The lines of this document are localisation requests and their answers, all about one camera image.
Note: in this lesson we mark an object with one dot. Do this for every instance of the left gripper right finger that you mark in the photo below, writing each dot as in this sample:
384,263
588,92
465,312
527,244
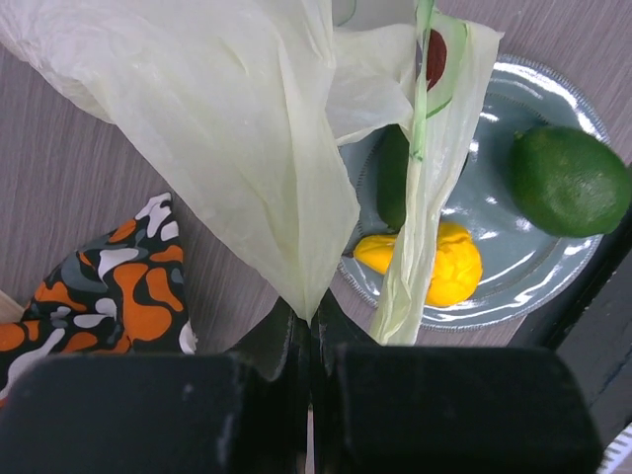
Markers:
398,409

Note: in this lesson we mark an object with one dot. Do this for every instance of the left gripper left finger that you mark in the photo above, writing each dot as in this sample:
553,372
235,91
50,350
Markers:
243,411

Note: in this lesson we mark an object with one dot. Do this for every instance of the fake yellow pepper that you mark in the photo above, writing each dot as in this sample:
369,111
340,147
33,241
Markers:
458,266

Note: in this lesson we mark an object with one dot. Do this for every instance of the fake dark green avocado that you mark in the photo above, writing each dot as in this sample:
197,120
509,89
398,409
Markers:
392,154

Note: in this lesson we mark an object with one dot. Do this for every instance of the fake green fruit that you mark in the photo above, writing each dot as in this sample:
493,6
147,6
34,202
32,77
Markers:
568,183

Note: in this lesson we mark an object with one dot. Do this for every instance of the pale green plastic bag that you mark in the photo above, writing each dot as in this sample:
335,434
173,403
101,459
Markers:
242,107

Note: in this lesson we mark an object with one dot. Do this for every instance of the orange camouflage patterned cloth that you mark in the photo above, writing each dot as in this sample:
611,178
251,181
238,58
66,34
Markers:
124,292

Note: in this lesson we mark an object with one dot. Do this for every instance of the grey-blue round plate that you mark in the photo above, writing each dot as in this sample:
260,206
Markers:
523,267

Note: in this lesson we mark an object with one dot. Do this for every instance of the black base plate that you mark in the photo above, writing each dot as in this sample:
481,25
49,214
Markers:
589,327

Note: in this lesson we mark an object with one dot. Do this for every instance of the white cable duct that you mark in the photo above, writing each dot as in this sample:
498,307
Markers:
617,455

